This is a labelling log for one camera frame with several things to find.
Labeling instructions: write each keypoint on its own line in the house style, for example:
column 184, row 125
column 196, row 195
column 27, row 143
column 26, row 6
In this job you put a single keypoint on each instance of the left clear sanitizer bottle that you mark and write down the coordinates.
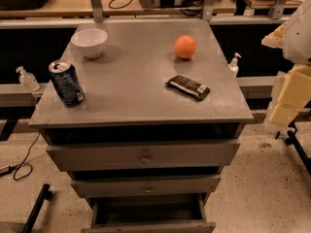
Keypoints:
column 27, row 79

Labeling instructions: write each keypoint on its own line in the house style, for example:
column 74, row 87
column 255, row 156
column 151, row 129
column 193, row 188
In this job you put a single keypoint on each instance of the orange fruit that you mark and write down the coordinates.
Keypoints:
column 185, row 47

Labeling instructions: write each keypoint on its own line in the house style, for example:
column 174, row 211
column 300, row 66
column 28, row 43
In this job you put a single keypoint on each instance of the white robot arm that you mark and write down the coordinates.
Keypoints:
column 293, row 37

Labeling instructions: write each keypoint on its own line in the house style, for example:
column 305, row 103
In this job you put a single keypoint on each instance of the black stand leg left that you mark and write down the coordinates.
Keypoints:
column 44, row 195

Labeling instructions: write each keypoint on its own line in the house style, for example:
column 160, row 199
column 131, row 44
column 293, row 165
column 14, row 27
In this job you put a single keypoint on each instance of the grey wooden drawer cabinet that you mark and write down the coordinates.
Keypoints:
column 127, row 101

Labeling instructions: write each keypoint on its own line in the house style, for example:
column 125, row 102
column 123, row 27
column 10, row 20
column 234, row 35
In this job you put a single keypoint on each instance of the black tripod leg right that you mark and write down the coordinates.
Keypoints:
column 291, row 140

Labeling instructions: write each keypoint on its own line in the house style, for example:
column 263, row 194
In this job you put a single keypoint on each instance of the grey top drawer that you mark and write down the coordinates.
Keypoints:
column 114, row 156

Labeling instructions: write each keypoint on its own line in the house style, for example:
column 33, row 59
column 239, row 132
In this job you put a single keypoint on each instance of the clear sanitizer bottle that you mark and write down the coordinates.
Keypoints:
column 27, row 79
column 233, row 65

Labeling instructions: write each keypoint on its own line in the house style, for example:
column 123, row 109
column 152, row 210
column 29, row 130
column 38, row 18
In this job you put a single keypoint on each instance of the grey bottom drawer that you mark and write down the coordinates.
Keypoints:
column 181, row 213

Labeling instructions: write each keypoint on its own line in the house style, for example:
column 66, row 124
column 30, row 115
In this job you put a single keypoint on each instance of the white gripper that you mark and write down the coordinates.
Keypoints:
column 298, row 36

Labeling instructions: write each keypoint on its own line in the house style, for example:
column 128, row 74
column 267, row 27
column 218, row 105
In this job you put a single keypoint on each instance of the wooden desk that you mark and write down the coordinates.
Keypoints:
column 111, row 8

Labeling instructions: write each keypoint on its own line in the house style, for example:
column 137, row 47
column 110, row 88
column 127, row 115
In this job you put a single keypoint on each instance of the grey drawer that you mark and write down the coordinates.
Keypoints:
column 181, row 213
column 135, row 186
column 114, row 156

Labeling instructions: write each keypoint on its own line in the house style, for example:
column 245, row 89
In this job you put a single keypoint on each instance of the black snack bar wrapper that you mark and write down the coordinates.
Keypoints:
column 191, row 88

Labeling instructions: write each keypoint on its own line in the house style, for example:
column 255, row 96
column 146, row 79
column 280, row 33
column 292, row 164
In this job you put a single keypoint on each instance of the blue soda can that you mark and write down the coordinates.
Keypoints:
column 66, row 83

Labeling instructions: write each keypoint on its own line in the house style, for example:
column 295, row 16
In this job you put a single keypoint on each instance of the right clear sanitizer bottle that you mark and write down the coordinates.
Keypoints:
column 233, row 65

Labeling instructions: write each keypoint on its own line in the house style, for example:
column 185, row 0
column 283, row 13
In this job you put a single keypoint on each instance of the white ceramic bowl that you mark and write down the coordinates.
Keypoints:
column 90, row 42

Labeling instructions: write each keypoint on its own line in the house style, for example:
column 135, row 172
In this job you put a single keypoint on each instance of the grey middle drawer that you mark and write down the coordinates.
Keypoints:
column 135, row 186

